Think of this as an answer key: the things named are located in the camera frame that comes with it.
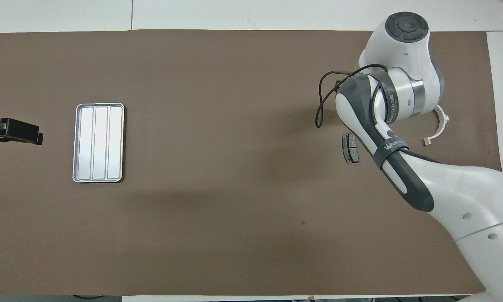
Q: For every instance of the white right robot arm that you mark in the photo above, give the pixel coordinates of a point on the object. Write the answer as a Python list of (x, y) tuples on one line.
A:
[(465, 188)]

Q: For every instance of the silver metal compartment tray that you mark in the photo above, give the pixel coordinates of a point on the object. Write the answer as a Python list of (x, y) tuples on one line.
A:
[(92, 134)]

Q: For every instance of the brown table mat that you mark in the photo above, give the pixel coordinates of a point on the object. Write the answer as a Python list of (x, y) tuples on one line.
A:
[(243, 260)]

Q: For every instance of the short dark grey brake pad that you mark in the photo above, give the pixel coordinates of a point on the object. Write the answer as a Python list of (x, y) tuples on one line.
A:
[(348, 149)]

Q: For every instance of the white semicircular plastic bracket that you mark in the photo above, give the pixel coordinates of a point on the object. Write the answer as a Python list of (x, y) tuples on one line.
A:
[(443, 123)]

